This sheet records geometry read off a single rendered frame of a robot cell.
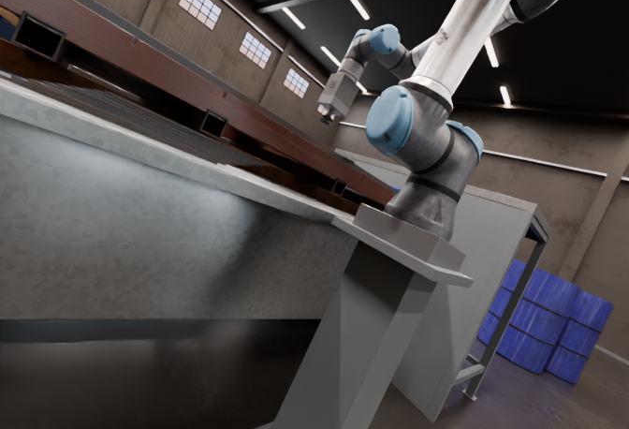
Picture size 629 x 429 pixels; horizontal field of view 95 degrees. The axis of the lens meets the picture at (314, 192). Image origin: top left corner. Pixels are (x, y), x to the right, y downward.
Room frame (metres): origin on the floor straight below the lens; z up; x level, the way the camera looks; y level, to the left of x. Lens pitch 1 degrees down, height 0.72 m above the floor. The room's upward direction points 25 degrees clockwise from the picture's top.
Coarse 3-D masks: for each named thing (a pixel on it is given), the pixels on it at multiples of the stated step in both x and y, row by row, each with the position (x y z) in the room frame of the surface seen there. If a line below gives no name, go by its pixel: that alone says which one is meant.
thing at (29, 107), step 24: (0, 72) 0.40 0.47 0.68; (0, 96) 0.30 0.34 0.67; (24, 96) 0.31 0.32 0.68; (24, 120) 0.31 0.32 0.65; (48, 120) 0.32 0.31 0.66; (72, 120) 0.34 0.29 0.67; (96, 120) 0.36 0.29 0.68; (96, 144) 0.36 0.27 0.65; (120, 144) 0.37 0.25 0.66; (144, 144) 0.39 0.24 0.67; (168, 168) 0.42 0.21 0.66; (192, 168) 0.44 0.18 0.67; (216, 168) 0.47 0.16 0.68; (240, 192) 0.50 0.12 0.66; (264, 192) 0.53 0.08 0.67; (288, 192) 0.70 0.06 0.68; (312, 216) 0.62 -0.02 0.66
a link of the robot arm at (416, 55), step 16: (512, 0) 0.63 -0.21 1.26; (528, 0) 0.61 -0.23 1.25; (544, 0) 0.59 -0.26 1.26; (512, 16) 0.65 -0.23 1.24; (528, 16) 0.64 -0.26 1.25; (496, 32) 0.71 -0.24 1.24; (416, 48) 0.86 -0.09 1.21; (400, 64) 0.88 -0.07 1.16; (416, 64) 0.86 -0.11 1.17; (400, 80) 0.94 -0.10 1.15
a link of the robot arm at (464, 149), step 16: (464, 128) 0.59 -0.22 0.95; (448, 144) 0.56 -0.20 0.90; (464, 144) 0.58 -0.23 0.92; (480, 144) 0.59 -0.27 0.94; (448, 160) 0.57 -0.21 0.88; (464, 160) 0.58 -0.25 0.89; (416, 176) 0.61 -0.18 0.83; (432, 176) 0.59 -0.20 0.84; (448, 176) 0.58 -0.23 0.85; (464, 176) 0.59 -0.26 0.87
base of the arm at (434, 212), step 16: (400, 192) 0.64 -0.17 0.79; (416, 192) 0.59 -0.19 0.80; (432, 192) 0.58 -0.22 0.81; (448, 192) 0.58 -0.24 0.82; (400, 208) 0.59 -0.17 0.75; (416, 208) 0.58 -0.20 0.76; (432, 208) 0.58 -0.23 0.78; (448, 208) 0.58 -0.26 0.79; (416, 224) 0.56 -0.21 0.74; (432, 224) 0.56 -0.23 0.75; (448, 224) 0.58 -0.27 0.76; (448, 240) 0.59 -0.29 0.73
